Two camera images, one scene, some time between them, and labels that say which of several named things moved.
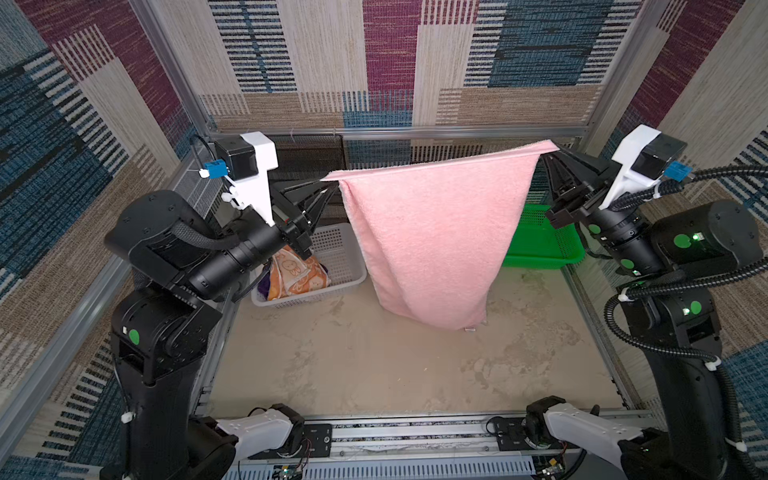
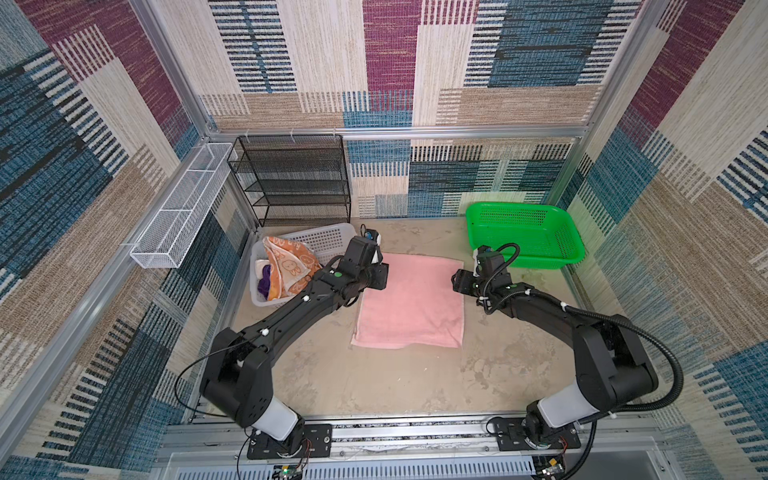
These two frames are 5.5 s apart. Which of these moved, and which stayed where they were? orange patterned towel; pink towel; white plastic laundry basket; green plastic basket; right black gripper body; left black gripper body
Moved: left black gripper body; right black gripper body; pink towel
Stayed: white plastic laundry basket; orange patterned towel; green plastic basket
